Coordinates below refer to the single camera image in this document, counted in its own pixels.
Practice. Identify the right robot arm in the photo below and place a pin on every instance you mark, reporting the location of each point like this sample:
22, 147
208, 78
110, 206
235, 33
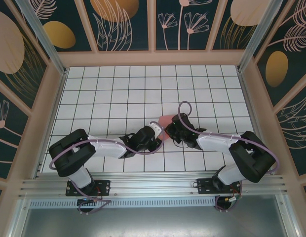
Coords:
251, 158

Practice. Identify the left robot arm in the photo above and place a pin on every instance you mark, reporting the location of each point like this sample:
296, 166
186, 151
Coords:
69, 153

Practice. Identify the grey metal sheet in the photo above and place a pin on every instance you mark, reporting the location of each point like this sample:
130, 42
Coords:
153, 222

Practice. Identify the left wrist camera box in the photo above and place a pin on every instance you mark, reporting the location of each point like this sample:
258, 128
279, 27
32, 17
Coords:
156, 126

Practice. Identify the aluminium mounting rail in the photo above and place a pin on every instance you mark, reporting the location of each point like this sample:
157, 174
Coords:
153, 184

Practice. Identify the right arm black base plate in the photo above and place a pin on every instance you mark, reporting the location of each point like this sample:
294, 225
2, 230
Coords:
204, 185

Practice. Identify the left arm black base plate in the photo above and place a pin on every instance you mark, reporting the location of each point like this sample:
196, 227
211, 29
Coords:
103, 185

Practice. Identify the aluminium side rail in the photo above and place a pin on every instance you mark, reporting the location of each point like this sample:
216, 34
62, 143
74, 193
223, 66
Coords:
248, 98
56, 98

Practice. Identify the aluminium corner post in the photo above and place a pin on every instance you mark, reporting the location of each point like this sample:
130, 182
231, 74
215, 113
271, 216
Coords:
42, 32
259, 32

